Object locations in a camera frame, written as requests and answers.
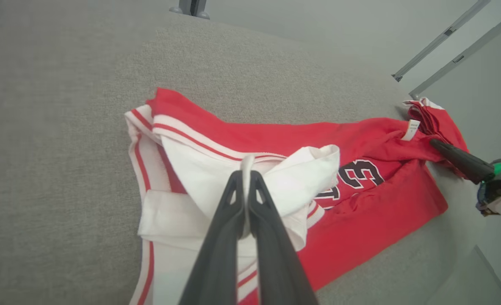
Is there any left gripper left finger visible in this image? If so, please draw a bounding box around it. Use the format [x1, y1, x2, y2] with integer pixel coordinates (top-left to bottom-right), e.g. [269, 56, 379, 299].
[178, 170, 247, 305]

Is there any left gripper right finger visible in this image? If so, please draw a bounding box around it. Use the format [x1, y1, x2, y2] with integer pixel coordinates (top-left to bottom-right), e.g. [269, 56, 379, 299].
[248, 170, 318, 305]

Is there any red jersey black print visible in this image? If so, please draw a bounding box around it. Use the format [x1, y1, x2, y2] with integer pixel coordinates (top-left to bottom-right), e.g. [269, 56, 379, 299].
[125, 87, 471, 305]

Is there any grey metal rail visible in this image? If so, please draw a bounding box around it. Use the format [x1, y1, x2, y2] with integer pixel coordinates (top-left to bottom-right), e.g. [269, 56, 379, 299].
[392, 0, 491, 82]
[409, 6, 501, 99]

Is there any grey partition post with feet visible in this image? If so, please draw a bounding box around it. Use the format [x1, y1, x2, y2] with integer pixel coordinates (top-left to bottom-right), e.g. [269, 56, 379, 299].
[169, 0, 211, 20]

